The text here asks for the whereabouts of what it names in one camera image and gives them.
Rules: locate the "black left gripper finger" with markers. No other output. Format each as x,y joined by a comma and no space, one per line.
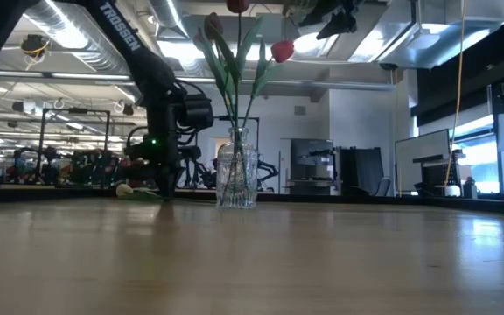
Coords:
166,184

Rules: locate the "white artificial tulip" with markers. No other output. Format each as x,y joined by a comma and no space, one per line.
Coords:
124,190

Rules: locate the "red artificial tulip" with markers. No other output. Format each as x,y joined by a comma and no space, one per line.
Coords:
282,51

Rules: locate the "dark maroon artificial tulip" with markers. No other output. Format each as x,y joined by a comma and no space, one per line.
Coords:
238,4
213,26

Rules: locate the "black background robot arm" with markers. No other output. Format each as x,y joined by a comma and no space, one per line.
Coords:
270,168
195,168

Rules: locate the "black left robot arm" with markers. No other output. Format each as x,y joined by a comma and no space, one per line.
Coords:
129,39

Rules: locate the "clear glass vase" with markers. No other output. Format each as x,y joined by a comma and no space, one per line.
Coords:
236,175

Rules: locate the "grey ceiling pipe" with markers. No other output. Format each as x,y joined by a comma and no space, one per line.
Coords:
344,84

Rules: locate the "black shelf cabinet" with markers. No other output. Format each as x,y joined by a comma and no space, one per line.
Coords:
311,149

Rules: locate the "white whiteboard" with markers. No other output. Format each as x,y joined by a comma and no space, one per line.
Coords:
422,153

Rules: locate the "black equipment desk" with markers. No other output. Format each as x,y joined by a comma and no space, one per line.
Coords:
436,175

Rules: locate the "white round object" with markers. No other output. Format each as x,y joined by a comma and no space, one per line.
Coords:
452,191

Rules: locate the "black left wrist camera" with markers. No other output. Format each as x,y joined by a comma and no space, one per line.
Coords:
196,111

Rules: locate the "grey wall vent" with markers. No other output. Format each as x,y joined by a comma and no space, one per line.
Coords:
300,110

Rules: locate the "silver rectangular ventilation duct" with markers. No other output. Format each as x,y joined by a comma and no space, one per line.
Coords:
453,26

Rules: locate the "silver round ventilation duct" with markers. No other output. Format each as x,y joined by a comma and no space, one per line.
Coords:
169,15
72,35

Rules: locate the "black background rig frame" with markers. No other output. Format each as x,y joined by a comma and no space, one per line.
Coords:
42,131

